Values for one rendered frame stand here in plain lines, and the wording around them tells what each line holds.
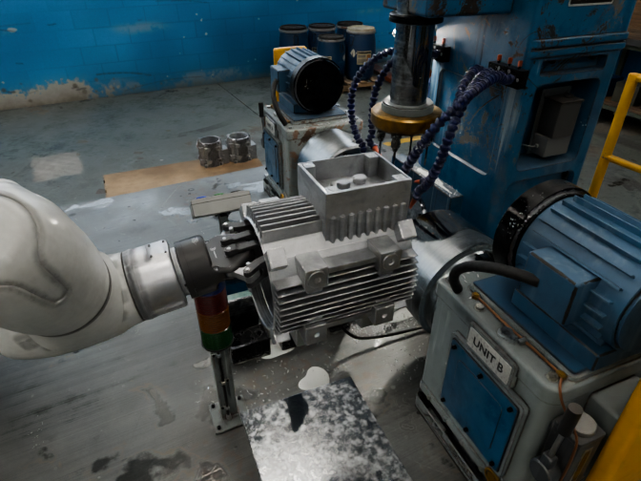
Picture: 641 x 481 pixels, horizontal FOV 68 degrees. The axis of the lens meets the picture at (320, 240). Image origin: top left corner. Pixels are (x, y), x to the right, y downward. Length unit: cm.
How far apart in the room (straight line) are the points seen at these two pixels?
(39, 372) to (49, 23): 549
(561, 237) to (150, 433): 90
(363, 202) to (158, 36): 618
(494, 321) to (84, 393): 93
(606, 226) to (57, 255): 68
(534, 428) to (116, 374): 93
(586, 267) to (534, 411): 24
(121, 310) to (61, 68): 613
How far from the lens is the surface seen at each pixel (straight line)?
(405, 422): 113
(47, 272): 43
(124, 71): 670
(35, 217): 43
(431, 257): 102
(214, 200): 137
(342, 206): 58
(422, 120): 118
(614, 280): 74
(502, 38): 125
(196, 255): 59
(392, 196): 61
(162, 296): 59
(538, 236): 79
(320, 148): 151
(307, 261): 57
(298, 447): 94
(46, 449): 122
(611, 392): 88
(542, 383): 78
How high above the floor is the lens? 170
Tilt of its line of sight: 33 degrees down
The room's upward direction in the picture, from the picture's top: straight up
